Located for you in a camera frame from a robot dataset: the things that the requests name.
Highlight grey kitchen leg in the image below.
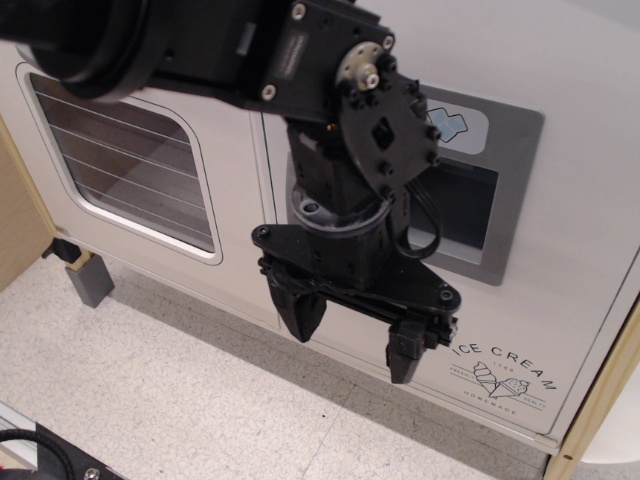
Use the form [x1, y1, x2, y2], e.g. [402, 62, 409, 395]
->
[65, 255, 115, 308]

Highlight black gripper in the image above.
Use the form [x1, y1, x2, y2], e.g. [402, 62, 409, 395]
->
[251, 184, 461, 384]

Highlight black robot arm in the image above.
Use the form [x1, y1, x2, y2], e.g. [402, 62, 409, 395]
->
[1, 1, 461, 384]

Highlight white oven door with window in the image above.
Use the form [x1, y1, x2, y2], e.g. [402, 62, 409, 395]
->
[1, 42, 279, 327]

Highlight aluminium rail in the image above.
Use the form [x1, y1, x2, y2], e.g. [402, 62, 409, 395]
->
[1, 402, 38, 469]

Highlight light wooden side panel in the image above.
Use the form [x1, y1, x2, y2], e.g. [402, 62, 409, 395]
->
[1, 119, 56, 290]

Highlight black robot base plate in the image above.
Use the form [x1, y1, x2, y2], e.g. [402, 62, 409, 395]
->
[0, 422, 126, 480]

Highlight light wooden right post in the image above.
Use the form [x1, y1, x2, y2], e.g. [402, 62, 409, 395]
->
[543, 298, 639, 479]

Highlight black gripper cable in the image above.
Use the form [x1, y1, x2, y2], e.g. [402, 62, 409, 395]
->
[394, 182, 442, 261]

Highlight grey ice dispenser panel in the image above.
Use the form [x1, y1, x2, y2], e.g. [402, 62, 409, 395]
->
[418, 85, 545, 286]

